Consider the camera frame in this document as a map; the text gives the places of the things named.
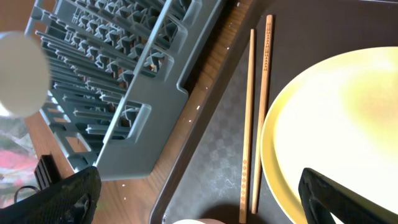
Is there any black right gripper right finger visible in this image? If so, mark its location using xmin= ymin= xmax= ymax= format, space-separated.
xmin=298 ymin=168 xmax=397 ymax=224

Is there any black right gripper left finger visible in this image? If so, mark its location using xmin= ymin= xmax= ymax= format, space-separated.
xmin=1 ymin=166 xmax=101 ymax=224

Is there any pink white bowl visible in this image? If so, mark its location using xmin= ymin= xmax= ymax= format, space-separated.
xmin=173 ymin=218 xmax=225 ymax=224

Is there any white paper cup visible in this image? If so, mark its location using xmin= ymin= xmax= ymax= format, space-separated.
xmin=1 ymin=31 xmax=50 ymax=118

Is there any grey plastic dishwasher rack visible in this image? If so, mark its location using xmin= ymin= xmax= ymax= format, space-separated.
xmin=25 ymin=0 xmax=224 ymax=181

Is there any right wooden chopstick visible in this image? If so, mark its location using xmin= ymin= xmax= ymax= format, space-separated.
xmin=251 ymin=14 xmax=274 ymax=214

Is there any wooden chopstick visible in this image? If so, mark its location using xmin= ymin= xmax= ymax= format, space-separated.
xmin=239 ymin=29 xmax=255 ymax=223
xmin=251 ymin=14 xmax=274 ymax=214

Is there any left wooden chopstick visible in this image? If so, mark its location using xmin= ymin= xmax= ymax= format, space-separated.
xmin=239 ymin=29 xmax=255 ymax=223

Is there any yellow plate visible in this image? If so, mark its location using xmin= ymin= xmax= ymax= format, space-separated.
xmin=261 ymin=47 xmax=397 ymax=223

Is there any dark brown serving tray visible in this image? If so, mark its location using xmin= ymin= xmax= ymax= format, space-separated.
xmin=150 ymin=0 xmax=397 ymax=223

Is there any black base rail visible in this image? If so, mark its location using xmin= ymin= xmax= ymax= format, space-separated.
xmin=34 ymin=154 xmax=62 ymax=190

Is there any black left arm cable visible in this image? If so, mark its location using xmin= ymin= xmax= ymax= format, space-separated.
xmin=13 ymin=185 xmax=40 ymax=203

